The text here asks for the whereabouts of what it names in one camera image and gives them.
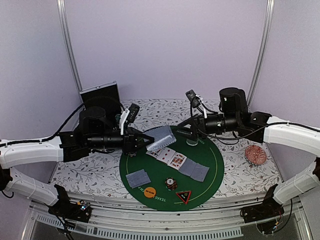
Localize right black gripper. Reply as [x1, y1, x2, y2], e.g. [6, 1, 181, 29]
[171, 113, 240, 142]

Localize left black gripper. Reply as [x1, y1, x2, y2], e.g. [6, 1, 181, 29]
[86, 127, 154, 156]

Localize blue poker chip stack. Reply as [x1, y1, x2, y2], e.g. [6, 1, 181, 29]
[127, 151, 137, 157]

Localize queen of spades card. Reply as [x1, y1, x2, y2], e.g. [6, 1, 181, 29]
[146, 149, 162, 159]

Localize blue playing card deck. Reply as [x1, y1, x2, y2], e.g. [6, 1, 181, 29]
[144, 125, 177, 152]

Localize three of diamonds card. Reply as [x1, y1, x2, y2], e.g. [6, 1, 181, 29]
[156, 147, 176, 164]

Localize dealt card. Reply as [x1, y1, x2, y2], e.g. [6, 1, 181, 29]
[125, 169, 151, 189]

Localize king of diamonds card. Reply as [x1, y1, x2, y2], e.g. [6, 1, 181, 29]
[167, 152, 187, 170]

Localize face-down board card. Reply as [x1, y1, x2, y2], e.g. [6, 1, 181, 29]
[190, 163, 210, 182]
[178, 158, 197, 177]

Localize orange big blind button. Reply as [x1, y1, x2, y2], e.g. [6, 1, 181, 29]
[143, 186, 157, 199]

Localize red black poker chip stack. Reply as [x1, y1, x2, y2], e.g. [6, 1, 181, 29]
[165, 177, 178, 191]

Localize aluminium poker chip case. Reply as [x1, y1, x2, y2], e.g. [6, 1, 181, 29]
[79, 81, 122, 121]

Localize black red triangular marker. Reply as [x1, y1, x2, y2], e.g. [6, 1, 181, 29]
[175, 190, 192, 205]

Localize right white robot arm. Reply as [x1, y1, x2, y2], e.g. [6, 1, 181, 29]
[175, 87, 320, 218]

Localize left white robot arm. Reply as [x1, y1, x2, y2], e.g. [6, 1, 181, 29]
[0, 104, 154, 217]

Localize green poker chip stack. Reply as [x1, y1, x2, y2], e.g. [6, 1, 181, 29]
[115, 113, 121, 126]

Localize round green poker mat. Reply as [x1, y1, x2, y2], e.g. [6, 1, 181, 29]
[119, 135, 224, 212]

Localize floral patterned table cover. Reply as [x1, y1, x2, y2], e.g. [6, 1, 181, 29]
[51, 99, 282, 199]

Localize red patterned small bowl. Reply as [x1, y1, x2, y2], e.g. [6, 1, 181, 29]
[244, 145, 267, 166]

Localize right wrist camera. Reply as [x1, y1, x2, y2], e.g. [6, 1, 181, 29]
[185, 89, 207, 118]

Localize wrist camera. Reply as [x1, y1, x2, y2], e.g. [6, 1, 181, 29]
[185, 89, 207, 118]
[119, 103, 140, 135]

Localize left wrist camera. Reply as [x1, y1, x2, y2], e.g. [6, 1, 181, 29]
[119, 103, 140, 135]

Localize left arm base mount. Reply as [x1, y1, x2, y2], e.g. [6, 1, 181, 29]
[48, 199, 92, 223]

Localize aluminium front rail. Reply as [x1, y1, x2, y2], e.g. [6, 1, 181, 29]
[23, 194, 308, 240]

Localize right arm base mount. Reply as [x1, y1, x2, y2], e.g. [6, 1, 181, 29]
[240, 197, 285, 223]

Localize right aluminium frame post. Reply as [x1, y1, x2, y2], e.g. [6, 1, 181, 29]
[247, 0, 275, 106]

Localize aluminium frame post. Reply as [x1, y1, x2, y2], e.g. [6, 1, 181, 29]
[56, 0, 83, 92]
[247, 0, 275, 106]

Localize left aluminium frame post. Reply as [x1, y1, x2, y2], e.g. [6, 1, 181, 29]
[56, 0, 83, 92]

